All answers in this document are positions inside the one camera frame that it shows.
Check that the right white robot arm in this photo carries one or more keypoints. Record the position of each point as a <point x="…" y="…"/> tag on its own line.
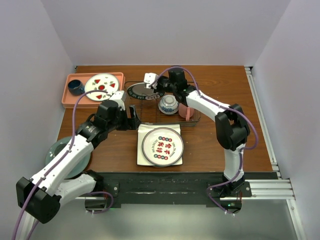
<point x="231" y="125"/>

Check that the grey green plate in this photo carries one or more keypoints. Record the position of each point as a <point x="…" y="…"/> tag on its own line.
<point x="57" y="147"/>

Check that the white watermelon pattern plate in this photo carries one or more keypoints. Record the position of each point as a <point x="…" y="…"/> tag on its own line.
<point x="104" y="85"/>

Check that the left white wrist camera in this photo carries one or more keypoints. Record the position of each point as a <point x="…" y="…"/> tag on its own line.
<point x="119" y="97"/>

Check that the dark blue mug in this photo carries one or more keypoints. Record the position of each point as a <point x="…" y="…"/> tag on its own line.
<point x="76" y="87"/>

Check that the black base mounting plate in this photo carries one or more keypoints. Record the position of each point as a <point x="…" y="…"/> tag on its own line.
<point x="168" y="188"/>

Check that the blue floral small bowl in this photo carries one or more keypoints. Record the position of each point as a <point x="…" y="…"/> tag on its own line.
<point x="168" y="105"/>

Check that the green rim white plate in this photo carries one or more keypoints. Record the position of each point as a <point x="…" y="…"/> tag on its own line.
<point x="140" y="92"/>

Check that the white plate red characters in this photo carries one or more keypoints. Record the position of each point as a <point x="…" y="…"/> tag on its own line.
<point x="163" y="147"/>

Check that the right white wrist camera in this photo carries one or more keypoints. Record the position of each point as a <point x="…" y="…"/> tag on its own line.
<point x="150" y="78"/>

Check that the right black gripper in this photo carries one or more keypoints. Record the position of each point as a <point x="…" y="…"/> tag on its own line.
<point x="159" y="80"/>

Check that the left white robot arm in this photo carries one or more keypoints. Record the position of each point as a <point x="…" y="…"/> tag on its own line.
<point x="37" y="195"/>

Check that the pink mug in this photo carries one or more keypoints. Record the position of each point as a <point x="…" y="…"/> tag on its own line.
<point x="185" y="112"/>

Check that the white square plate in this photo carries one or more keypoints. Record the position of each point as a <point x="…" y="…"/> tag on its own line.
<point x="143" y="129"/>

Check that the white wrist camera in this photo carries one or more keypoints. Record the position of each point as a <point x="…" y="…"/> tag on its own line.
<point x="119" y="97"/>
<point x="150" y="78"/>

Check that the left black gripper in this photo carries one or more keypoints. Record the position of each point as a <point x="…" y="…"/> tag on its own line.
<point x="132" y="123"/>

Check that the black wire dish rack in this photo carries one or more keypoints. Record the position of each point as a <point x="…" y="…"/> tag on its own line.
<point x="148" y="111"/>

